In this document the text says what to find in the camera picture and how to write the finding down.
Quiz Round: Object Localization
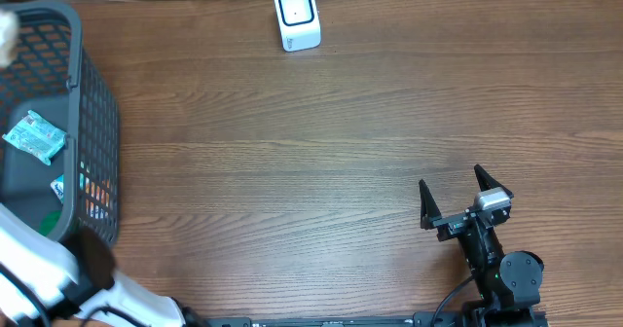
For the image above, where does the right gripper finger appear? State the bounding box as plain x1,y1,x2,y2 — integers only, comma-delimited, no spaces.
419,179,442,230
474,164,514,199

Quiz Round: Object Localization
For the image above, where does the orange tissue pack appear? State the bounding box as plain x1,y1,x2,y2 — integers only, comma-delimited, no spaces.
81,178,110,220

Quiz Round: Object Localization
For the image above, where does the teal tissue pack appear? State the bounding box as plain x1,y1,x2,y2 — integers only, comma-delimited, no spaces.
50,174,64,203

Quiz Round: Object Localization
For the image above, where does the teal wipes packet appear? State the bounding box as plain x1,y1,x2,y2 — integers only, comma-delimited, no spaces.
2,110,66,166

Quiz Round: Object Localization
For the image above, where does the beige snack pouch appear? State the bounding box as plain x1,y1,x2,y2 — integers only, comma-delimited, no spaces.
0,10,20,68

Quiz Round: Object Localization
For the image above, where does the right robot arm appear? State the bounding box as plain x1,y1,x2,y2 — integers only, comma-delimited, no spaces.
414,164,548,327

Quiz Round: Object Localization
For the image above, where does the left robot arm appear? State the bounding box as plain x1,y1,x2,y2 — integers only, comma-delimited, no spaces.
1,207,207,327

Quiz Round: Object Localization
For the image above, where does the white barcode scanner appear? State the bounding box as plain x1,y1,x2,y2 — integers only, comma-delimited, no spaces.
274,0,321,53

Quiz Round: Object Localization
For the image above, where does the green bottle cap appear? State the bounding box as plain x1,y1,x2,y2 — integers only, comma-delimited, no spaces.
38,211,62,236

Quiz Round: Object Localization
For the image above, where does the grey plastic mesh basket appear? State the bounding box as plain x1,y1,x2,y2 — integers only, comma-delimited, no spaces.
1,1,121,245

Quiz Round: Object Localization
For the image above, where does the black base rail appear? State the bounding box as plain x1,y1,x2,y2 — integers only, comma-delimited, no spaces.
203,309,468,327

